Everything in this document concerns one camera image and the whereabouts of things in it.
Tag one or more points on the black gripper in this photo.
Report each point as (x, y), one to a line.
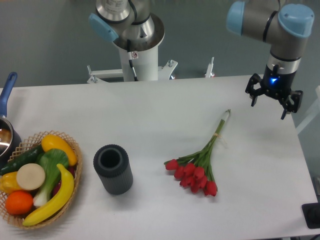
(276, 86)

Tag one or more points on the red tulip bouquet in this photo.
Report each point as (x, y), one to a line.
(195, 171)

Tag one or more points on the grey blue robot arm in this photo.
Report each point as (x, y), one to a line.
(285, 27)

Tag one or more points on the black device at edge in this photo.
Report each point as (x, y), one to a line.
(311, 212)

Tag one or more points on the dark grey ribbed vase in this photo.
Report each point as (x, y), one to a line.
(111, 163)

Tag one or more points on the red fruit in basket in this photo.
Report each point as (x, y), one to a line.
(57, 187)

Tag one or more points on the yellow banana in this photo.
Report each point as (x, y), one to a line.
(56, 203)

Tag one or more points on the yellow squash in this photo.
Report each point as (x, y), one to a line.
(51, 141)

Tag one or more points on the green bok choy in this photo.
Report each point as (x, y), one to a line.
(48, 161)

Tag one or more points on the woven wicker basket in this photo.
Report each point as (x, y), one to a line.
(31, 142)

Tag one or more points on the green cucumber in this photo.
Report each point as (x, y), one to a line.
(28, 157)

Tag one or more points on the beige round slice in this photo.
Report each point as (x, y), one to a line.
(30, 176)

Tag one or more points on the orange fruit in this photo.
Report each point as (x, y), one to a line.
(19, 202)

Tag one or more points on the yellow bell pepper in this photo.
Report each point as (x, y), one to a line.
(9, 184)

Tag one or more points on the white frame at right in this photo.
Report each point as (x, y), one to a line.
(311, 113)

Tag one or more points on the white table clamp bracket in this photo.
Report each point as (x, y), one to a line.
(105, 74)

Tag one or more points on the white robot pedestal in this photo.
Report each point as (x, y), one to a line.
(138, 49)

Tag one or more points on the blue handled saucepan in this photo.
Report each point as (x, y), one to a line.
(9, 138)

